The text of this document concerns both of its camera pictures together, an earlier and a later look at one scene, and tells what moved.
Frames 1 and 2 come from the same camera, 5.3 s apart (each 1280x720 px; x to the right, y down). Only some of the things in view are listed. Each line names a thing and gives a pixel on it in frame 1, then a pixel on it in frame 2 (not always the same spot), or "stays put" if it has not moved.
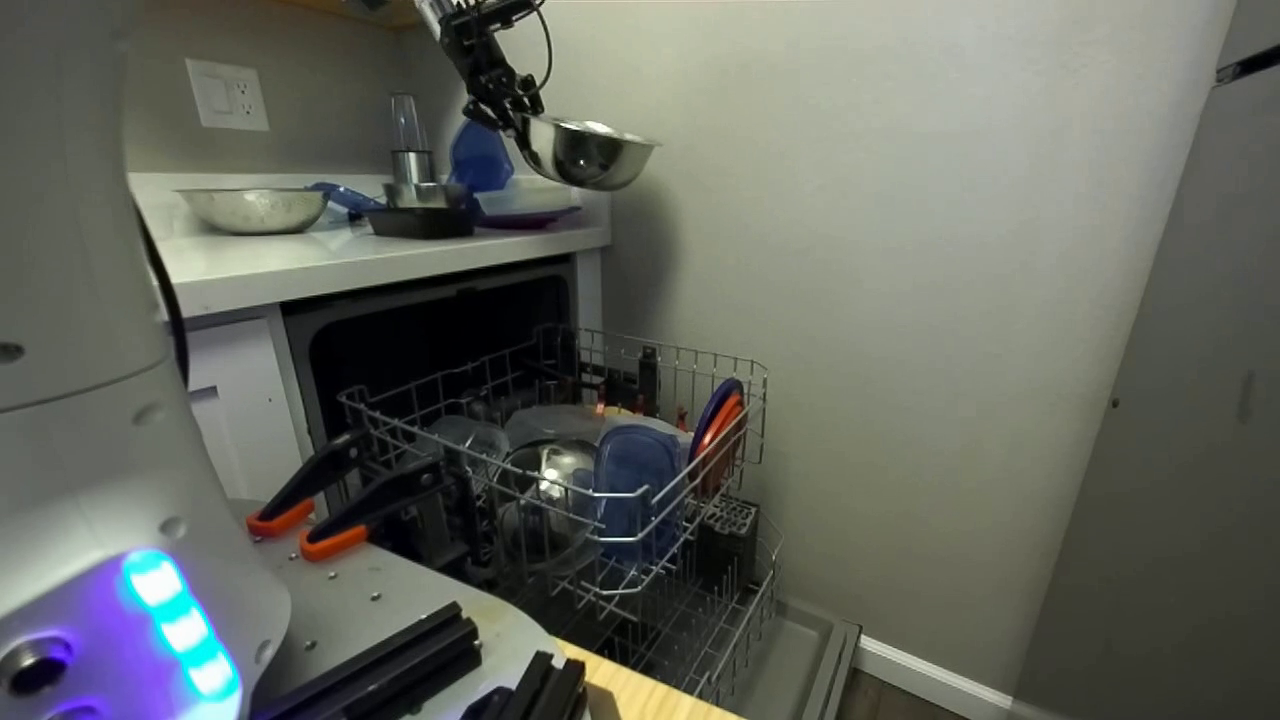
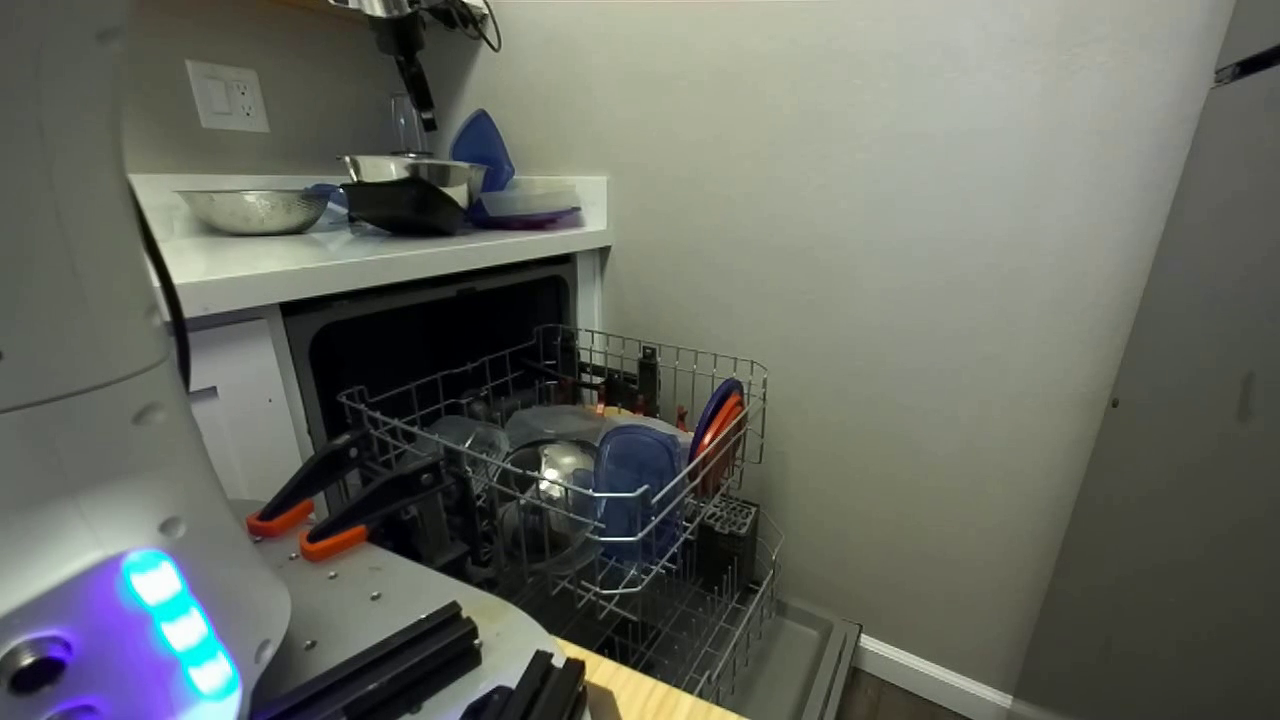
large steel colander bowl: (255, 208) stays put
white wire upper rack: (600, 455) stays put
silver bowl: (595, 154) -> (459, 178)
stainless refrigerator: (1167, 599) stays put
